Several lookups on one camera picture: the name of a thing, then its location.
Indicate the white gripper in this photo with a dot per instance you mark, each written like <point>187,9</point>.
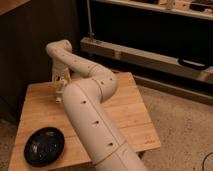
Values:
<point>60,71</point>

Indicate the small clear plastic bottle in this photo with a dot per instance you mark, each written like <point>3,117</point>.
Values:
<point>58,94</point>

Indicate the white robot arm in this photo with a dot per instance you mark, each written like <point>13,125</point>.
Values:
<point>82,101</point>

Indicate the black ceramic bowl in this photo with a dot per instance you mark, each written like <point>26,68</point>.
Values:
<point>44,147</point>

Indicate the wooden table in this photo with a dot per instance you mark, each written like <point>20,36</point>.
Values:
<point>126,108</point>

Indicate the grey metal beam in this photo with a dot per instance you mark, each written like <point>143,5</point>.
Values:
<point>144,59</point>

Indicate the metal vertical pole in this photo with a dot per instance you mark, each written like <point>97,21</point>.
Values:
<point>90,32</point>

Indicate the wooden shelf with items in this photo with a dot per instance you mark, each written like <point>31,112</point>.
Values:
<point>177,7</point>

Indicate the black handle object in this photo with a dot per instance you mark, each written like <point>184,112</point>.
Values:
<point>192,65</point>

